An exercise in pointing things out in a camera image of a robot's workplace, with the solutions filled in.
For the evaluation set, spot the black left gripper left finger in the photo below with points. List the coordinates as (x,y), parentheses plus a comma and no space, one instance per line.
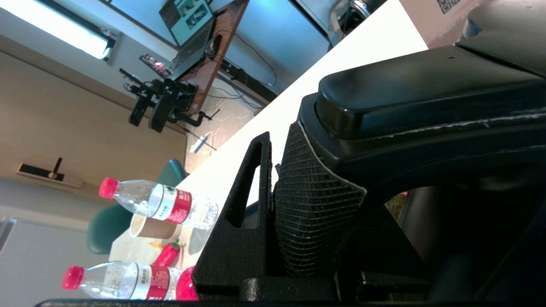
(230,260)

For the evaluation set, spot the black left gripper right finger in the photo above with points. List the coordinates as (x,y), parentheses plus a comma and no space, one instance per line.
(384,268)

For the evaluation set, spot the black electric kettle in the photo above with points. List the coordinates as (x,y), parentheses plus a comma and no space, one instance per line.
(426,98)

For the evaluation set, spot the red toy apple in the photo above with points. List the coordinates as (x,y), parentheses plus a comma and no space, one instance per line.
(187,285)

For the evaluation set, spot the red toy chili pepper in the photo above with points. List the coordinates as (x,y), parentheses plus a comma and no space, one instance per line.
(166,255)

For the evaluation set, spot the water bottle white band label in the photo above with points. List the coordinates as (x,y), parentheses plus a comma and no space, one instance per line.
(170,204)

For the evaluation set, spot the brown paper cup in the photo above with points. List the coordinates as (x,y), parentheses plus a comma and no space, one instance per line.
(153,228)

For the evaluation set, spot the water bottle mountain logo label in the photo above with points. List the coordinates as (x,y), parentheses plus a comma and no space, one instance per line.
(128,279)

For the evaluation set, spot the white power strip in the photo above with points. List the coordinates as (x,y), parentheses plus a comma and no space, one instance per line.
(201,143)

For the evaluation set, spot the brown wooden desk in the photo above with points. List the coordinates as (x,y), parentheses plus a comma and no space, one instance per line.
(217,64)

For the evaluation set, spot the black computer mouse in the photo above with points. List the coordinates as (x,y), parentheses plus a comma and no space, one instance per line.
(214,44)

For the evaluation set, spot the open laptop computer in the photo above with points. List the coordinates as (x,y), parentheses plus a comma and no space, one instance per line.
(187,25)

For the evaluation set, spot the QR code sign stand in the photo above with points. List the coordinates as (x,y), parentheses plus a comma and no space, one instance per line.
(439,21)

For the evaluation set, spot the bright window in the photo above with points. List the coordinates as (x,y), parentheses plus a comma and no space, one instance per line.
(64,27)

